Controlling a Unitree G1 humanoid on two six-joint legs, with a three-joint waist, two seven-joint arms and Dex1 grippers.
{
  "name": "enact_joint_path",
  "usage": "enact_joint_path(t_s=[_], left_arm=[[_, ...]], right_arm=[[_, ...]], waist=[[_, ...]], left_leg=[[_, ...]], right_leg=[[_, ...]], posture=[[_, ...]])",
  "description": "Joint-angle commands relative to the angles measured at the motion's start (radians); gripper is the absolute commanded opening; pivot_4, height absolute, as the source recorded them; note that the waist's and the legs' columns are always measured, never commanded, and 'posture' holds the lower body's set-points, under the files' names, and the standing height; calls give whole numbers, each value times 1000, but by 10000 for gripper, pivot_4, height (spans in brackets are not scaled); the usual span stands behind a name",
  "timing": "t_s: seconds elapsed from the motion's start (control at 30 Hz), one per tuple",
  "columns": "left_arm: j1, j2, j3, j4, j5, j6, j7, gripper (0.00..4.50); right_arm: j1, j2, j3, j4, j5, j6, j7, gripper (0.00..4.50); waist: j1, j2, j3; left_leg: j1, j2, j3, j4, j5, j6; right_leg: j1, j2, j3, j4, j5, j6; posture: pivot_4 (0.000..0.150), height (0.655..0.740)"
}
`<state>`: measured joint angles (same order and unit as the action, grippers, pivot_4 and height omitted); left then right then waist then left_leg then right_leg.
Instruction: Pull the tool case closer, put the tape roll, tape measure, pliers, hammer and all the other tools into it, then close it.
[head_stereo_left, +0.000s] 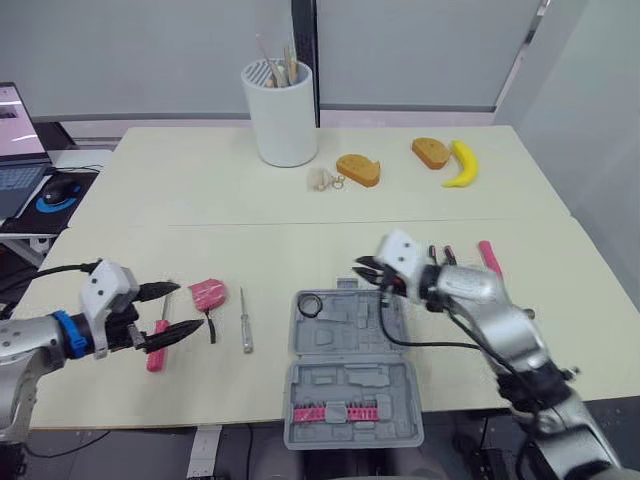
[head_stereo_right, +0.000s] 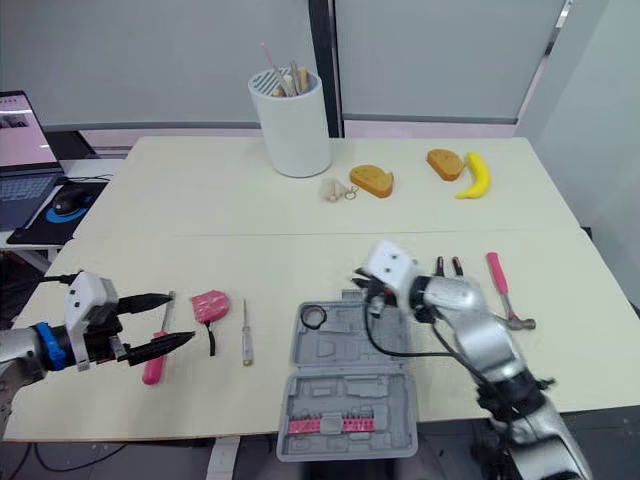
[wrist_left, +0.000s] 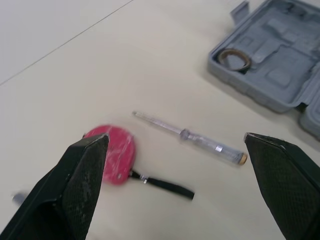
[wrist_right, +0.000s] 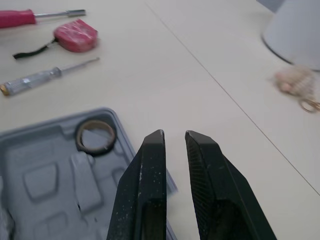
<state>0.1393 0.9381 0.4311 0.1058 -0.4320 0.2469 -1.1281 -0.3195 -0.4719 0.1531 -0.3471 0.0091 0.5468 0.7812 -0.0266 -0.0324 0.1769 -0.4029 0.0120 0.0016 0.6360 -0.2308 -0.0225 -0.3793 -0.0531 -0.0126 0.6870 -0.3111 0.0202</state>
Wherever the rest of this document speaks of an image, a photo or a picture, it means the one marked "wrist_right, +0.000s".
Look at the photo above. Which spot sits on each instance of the black tape roll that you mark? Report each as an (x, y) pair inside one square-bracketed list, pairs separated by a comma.
[(95, 138)]

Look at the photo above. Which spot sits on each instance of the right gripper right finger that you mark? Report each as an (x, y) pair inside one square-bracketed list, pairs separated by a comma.
[(220, 190)]

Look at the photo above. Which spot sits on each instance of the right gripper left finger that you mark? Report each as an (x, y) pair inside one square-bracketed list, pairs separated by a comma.
[(147, 190)]

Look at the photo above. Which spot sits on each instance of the red tape measure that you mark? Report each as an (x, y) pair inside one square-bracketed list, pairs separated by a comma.
[(75, 35)]

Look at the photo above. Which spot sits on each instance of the white cone shaped object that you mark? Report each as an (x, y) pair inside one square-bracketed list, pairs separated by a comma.
[(292, 30)]

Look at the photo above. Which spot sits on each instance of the grey tool case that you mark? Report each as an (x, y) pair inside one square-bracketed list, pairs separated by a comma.
[(50, 180)]

